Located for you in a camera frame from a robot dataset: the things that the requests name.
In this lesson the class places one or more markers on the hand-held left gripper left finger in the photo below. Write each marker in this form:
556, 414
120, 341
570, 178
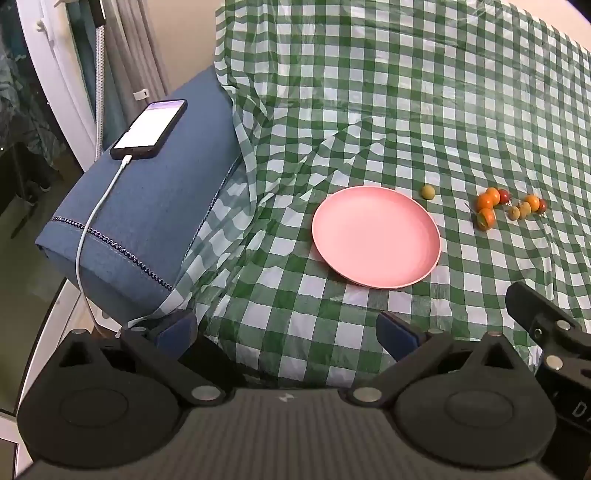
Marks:
178, 331

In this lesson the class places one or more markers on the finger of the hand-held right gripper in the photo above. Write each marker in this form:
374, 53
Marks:
526, 302

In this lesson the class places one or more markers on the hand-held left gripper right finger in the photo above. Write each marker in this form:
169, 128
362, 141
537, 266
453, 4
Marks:
396, 333

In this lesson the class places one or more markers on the orange kumquat with stem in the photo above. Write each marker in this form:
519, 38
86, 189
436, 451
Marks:
485, 219

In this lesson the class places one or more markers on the red cherry tomato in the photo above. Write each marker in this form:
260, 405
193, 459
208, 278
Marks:
505, 197
541, 206

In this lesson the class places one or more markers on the pink round plate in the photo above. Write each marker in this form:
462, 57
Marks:
376, 235

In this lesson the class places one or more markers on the small orange kumquat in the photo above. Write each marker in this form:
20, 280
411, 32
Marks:
532, 201
494, 194
483, 202

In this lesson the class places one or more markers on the small yellow-green fruit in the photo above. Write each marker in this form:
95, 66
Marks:
514, 213
428, 192
525, 210

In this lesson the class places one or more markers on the blue pillow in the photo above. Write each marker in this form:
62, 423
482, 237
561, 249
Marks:
166, 203

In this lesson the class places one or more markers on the black smartphone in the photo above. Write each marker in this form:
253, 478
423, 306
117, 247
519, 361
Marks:
147, 129

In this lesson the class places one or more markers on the white curtain tag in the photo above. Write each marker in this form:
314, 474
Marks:
140, 95

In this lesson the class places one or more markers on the green white checkered tablecloth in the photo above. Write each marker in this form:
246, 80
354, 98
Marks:
369, 92

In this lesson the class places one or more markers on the grey curtain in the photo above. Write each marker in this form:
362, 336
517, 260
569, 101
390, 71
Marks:
134, 46

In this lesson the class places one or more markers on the white door frame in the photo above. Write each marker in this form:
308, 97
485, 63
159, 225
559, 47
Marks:
60, 69

